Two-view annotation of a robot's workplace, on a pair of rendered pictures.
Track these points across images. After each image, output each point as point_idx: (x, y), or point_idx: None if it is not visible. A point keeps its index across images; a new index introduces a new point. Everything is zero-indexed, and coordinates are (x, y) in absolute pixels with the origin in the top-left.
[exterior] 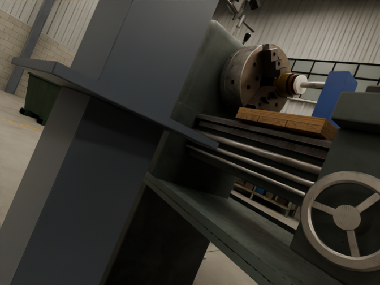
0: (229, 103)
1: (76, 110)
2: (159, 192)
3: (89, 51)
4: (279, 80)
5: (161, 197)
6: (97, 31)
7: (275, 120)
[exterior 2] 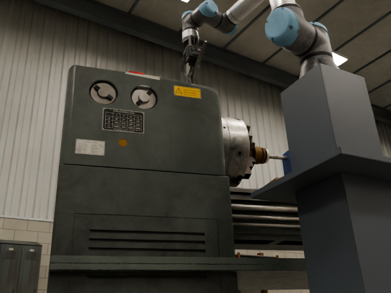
0: (227, 172)
1: (383, 192)
2: (287, 267)
3: (356, 146)
4: (256, 152)
5: (292, 270)
6: (352, 131)
7: None
